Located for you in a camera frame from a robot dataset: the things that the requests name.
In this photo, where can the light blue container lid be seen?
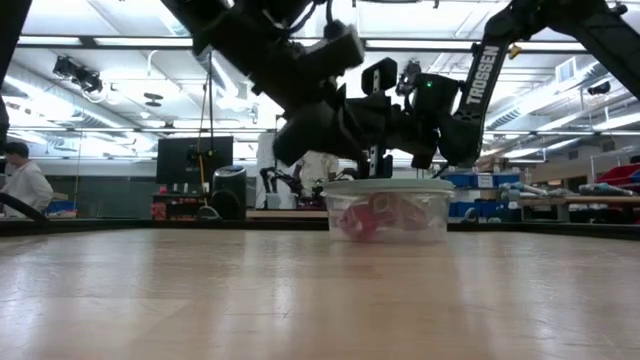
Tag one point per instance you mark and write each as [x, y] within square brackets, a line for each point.
[390, 186]

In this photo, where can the wooden background table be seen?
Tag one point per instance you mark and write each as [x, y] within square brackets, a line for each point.
[575, 201]

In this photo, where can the black frame-mounted device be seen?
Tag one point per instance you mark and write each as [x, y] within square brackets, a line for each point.
[80, 76]
[407, 75]

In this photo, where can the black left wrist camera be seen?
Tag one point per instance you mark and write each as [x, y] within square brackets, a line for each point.
[332, 50]

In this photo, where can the clear zip bag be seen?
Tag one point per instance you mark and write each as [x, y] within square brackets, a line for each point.
[440, 220]

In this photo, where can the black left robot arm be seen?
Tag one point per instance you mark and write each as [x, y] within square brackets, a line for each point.
[240, 30]

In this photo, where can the yellow hanging tag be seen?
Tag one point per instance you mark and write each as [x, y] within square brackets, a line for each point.
[515, 51]

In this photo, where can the person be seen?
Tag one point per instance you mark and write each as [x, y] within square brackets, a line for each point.
[317, 170]
[25, 185]

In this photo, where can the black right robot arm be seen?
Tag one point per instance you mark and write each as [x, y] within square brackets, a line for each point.
[480, 75]

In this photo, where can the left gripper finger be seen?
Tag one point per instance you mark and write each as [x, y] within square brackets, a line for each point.
[352, 130]
[310, 140]

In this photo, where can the black shelf unit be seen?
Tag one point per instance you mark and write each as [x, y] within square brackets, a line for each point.
[180, 205]

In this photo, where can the pink elastic bandage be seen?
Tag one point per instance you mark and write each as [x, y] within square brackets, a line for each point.
[405, 210]

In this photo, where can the clear plastic container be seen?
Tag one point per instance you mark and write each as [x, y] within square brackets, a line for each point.
[332, 220]

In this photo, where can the red storage bin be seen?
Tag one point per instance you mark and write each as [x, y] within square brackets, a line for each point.
[617, 175]

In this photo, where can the blue storage bin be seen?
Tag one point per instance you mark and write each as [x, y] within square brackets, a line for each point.
[506, 179]
[457, 180]
[480, 209]

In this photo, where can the black monitor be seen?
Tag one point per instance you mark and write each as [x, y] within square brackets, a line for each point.
[175, 160]

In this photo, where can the black background robot arm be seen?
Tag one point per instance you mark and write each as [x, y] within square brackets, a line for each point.
[272, 180]
[345, 175]

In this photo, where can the black tower fan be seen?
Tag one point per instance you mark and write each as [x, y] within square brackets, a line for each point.
[229, 195]

